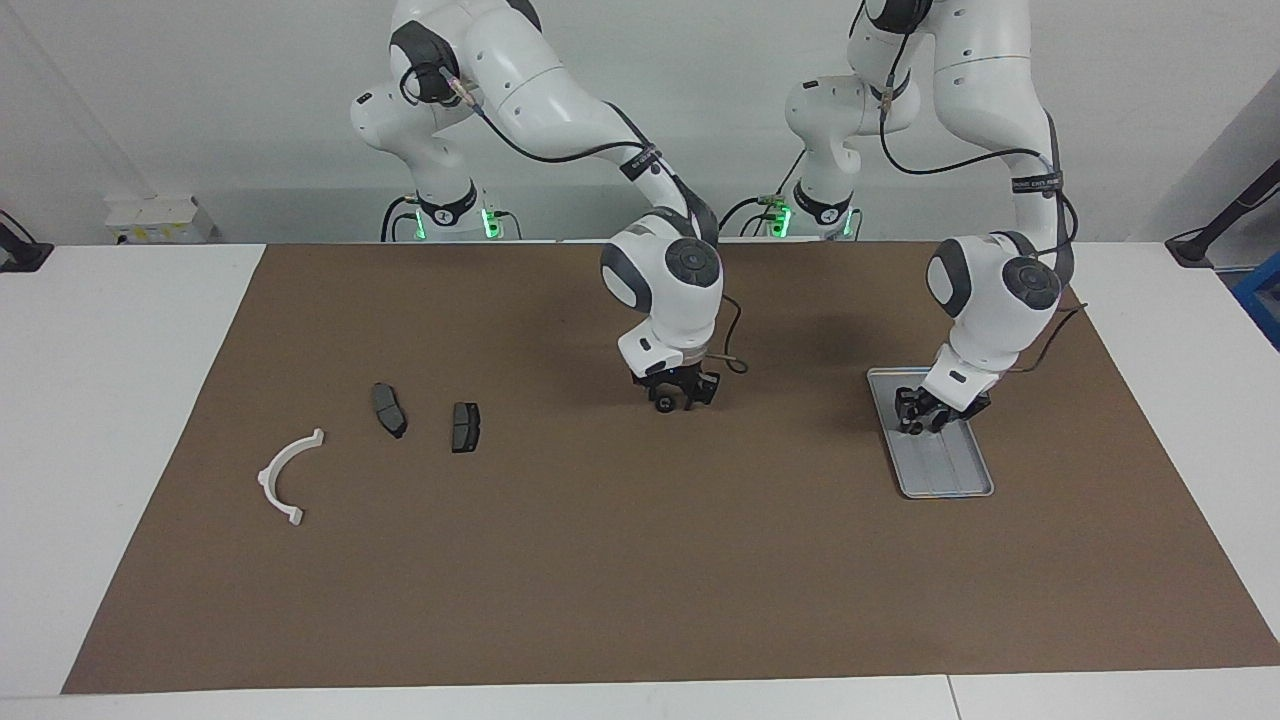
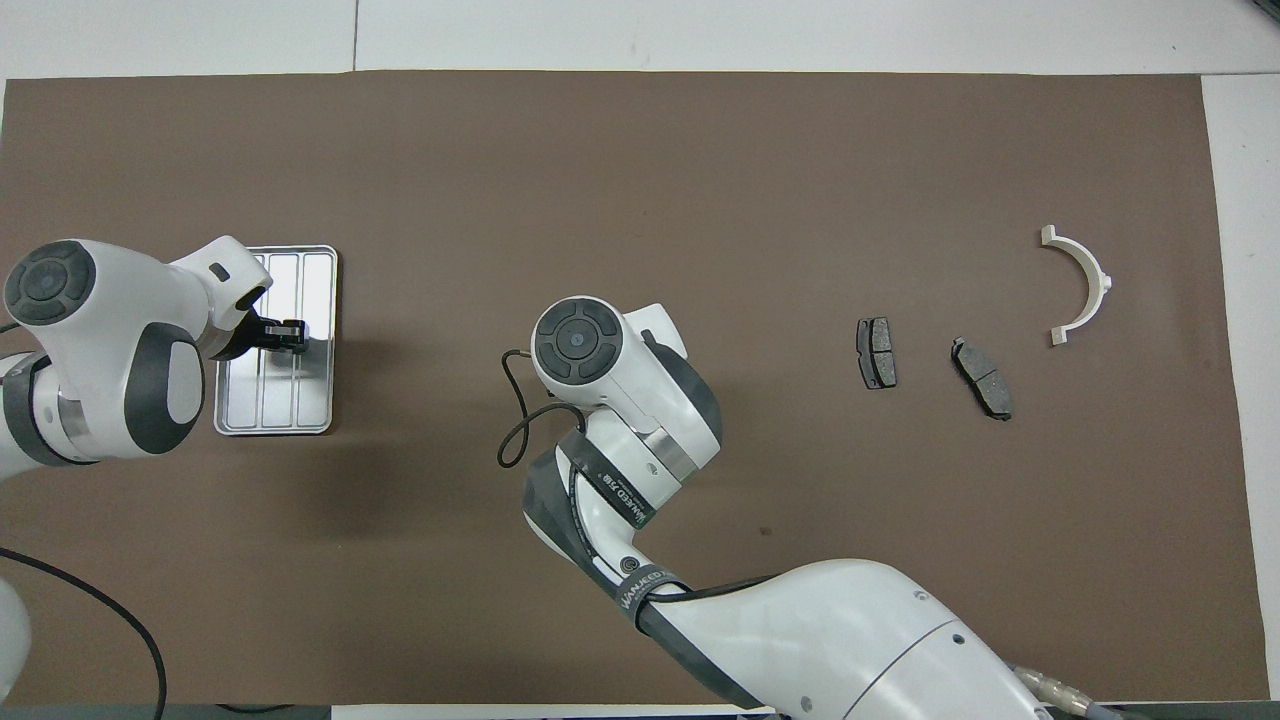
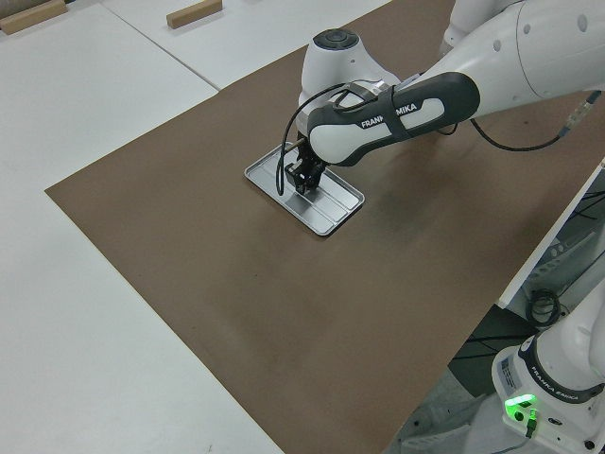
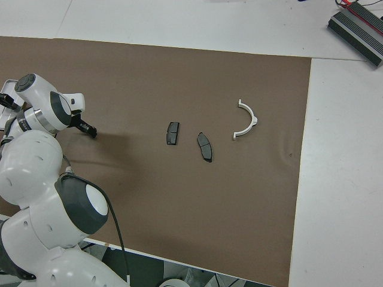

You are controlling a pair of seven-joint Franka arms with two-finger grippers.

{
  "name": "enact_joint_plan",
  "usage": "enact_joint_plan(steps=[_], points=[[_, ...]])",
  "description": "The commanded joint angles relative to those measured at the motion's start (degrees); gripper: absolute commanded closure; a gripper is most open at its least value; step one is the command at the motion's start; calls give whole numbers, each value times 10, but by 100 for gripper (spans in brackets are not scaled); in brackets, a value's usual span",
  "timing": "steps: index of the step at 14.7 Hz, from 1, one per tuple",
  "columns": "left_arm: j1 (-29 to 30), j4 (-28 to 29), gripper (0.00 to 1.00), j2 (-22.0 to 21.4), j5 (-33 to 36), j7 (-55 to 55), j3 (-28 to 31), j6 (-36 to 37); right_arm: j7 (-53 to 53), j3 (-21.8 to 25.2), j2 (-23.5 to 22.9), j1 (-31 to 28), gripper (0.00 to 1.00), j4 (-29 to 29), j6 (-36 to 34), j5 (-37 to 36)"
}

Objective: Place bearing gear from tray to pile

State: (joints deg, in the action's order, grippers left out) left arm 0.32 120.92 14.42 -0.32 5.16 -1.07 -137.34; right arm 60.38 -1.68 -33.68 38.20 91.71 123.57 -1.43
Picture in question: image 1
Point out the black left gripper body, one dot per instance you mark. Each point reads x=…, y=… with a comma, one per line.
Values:
x=960, y=407

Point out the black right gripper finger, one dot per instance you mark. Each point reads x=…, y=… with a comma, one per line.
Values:
x=706, y=392
x=650, y=392

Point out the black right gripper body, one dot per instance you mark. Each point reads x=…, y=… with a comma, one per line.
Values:
x=680, y=375

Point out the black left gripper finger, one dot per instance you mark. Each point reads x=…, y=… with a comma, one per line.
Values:
x=938, y=424
x=906, y=412

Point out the large black bearing gear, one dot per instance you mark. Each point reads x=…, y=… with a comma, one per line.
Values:
x=664, y=403

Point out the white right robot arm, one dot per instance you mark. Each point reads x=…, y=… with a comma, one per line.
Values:
x=540, y=90

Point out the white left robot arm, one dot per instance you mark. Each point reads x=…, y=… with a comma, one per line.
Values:
x=990, y=100

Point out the silver metal tray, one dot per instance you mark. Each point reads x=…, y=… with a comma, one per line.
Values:
x=950, y=470

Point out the brown table mat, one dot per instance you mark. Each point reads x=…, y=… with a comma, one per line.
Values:
x=640, y=560

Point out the dark grey rectangular brake pad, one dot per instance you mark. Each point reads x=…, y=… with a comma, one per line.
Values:
x=465, y=427

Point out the dark grey elongated brake pad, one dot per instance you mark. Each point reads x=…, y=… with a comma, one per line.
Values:
x=390, y=410

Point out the blue crate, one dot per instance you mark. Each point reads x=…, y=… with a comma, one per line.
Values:
x=1262, y=300

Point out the white box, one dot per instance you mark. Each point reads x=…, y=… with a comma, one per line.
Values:
x=160, y=220

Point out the black camera stand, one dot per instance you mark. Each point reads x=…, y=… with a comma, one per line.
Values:
x=25, y=258
x=1190, y=250

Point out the white semicircular plastic bracket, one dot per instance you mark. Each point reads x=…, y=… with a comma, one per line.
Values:
x=266, y=480

